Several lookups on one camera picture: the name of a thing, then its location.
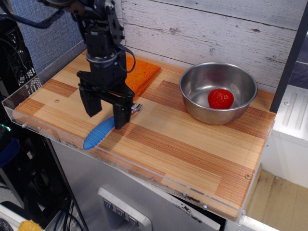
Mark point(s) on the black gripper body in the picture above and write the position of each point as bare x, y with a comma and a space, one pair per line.
107, 77

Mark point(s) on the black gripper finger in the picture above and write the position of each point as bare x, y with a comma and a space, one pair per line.
91, 101
122, 113

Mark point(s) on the blue handled metal fork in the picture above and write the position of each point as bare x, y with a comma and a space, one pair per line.
97, 134

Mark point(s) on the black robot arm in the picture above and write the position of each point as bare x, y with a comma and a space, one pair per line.
102, 34

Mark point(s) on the orange folded cloth napkin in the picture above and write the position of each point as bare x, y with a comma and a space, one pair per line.
142, 75

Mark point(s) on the clear acrylic table guard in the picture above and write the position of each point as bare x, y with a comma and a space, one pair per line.
207, 165

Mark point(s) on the stainless steel bowl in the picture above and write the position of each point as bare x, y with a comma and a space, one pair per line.
196, 83

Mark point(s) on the stainless steel cabinet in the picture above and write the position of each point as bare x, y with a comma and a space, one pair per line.
106, 198

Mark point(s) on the red toy strawberry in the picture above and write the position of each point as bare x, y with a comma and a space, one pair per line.
220, 99

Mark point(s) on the white block with ridges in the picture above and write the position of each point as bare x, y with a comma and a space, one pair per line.
291, 120

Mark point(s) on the dark right vertical post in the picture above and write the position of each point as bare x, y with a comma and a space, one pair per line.
291, 61

